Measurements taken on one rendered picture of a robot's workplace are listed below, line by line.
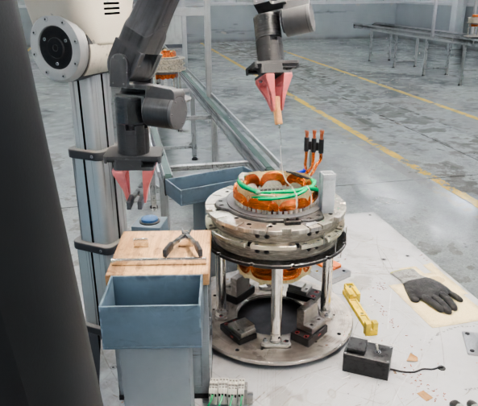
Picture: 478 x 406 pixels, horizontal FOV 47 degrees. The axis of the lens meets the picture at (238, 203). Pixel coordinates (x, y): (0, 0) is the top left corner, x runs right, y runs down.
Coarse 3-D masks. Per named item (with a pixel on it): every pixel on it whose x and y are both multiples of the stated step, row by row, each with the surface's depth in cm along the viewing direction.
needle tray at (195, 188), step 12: (228, 168) 161; (240, 168) 163; (168, 180) 151; (180, 180) 155; (192, 180) 156; (204, 180) 158; (216, 180) 160; (228, 180) 162; (168, 192) 152; (180, 192) 144; (192, 192) 146; (204, 192) 147; (180, 204) 146; (204, 204) 150; (204, 216) 152; (204, 228) 153; (228, 264) 161
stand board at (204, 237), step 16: (128, 240) 115; (160, 240) 115; (208, 240) 115; (128, 256) 108; (144, 256) 108; (160, 256) 108; (176, 256) 108; (192, 256) 108; (208, 256) 108; (112, 272) 102; (128, 272) 102; (144, 272) 102; (160, 272) 102; (176, 272) 102; (192, 272) 102; (208, 272) 102
